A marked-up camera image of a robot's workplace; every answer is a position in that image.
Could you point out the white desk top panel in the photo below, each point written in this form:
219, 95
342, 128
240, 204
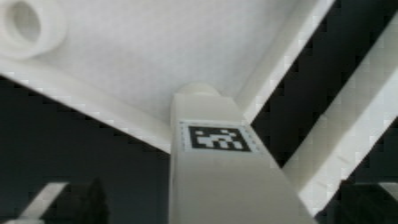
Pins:
107, 53

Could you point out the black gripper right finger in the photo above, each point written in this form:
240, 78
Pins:
363, 204

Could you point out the white U-shaped obstacle fence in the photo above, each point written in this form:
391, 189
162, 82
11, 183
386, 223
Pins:
351, 125

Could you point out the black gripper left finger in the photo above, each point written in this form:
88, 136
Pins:
70, 203

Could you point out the white desk leg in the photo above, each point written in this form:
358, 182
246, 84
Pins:
230, 188

